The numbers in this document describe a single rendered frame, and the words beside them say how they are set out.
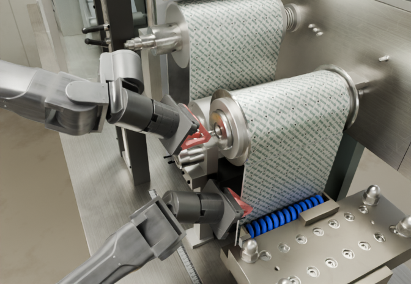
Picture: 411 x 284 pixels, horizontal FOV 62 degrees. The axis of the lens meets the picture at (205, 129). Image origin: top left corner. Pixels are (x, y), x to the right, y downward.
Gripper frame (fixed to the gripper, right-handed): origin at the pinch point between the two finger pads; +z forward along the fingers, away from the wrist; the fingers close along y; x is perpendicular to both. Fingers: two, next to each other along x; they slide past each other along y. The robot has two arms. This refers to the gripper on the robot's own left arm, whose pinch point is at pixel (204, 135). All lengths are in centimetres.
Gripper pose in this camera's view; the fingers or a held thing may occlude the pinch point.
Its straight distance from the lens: 64.9
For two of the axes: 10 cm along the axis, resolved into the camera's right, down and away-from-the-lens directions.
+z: 6.7, 2.4, 7.0
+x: 5.5, -7.9, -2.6
